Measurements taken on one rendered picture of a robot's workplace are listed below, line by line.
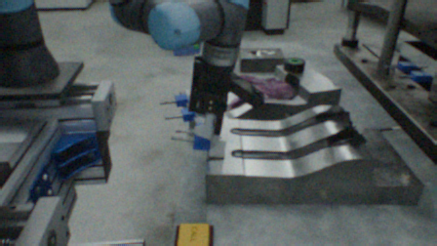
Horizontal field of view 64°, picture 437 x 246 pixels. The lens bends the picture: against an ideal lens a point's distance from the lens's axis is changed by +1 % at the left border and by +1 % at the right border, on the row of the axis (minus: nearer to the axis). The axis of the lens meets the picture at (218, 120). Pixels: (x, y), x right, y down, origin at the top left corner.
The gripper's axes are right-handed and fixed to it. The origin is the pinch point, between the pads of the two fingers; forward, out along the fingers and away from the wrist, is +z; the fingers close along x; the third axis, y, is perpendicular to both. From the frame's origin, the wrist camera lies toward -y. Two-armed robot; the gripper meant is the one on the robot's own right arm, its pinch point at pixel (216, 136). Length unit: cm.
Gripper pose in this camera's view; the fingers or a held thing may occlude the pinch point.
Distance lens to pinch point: 82.4
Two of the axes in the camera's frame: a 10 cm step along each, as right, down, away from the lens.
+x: -0.1, 6.0, -8.0
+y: -9.9, -1.2, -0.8
